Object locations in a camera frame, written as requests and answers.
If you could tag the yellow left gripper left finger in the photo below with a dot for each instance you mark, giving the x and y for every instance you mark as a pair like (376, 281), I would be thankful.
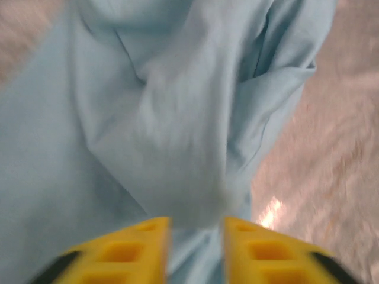
(118, 257)

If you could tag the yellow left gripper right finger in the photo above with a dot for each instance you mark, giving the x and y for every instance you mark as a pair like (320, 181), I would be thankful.
(266, 257)

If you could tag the light blue t-shirt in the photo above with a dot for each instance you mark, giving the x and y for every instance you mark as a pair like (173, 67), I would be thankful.
(148, 118)

